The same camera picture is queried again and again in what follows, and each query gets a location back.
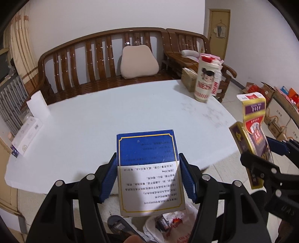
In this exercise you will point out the beige cushion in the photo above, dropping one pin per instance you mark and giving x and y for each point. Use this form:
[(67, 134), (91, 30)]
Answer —
[(140, 62)]

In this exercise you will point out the wooden slatted sofa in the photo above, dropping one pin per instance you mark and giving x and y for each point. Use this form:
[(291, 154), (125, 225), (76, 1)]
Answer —
[(105, 85)]

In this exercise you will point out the white standing card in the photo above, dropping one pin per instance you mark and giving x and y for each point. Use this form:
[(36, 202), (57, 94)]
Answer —
[(38, 105)]

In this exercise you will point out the row of cardboard boxes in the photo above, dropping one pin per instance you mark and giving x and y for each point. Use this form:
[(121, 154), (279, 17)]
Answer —
[(280, 112)]

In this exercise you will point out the person's left hand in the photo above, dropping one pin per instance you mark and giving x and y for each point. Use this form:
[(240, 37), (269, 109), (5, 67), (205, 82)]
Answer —
[(132, 239)]

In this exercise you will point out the dark blue slipper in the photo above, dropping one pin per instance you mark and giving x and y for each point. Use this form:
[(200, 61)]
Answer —
[(116, 224)]

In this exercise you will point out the wooden armchair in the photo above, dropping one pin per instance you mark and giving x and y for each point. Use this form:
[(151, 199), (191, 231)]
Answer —
[(186, 39)]

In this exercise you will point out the white bottle with cartoon face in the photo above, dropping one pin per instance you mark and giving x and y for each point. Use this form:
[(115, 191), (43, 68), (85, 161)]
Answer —
[(205, 79)]

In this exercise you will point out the purple and gold box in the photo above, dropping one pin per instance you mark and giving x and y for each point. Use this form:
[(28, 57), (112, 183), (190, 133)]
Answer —
[(257, 135)]

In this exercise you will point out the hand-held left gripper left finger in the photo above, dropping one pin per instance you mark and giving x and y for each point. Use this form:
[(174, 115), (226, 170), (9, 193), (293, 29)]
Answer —
[(108, 180)]

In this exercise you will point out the white rolled pillow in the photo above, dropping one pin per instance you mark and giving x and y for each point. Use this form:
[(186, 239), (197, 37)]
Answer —
[(190, 53)]

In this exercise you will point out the white tissue box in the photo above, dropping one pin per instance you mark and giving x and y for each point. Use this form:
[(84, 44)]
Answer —
[(25, 137)]

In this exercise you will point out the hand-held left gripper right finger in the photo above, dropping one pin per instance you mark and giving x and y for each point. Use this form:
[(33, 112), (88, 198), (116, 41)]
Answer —
[(188, 180)]

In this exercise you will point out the blue and white box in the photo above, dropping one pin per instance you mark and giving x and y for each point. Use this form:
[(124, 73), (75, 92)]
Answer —
[(144, 149)]

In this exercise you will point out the yellowish door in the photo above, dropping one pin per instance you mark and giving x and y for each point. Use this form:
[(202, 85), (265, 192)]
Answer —
[(213, 44)]

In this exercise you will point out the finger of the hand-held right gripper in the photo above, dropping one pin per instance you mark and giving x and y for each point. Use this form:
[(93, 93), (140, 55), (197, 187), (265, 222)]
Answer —
[(264, 168), (279, 147)]

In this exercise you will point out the beige curtain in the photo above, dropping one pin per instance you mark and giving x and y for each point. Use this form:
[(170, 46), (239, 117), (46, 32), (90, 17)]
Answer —
[(21, 46)]

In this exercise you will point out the small cardboard box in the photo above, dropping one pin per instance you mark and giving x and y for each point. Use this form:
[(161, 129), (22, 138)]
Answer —
[(188, 78)]

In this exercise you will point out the clothes hanger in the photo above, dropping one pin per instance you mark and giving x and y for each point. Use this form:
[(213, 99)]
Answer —
[(220, 30)]

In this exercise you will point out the white red-printed plastic bag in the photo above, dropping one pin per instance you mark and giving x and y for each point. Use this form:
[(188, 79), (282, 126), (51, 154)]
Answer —
[(150, 226)]

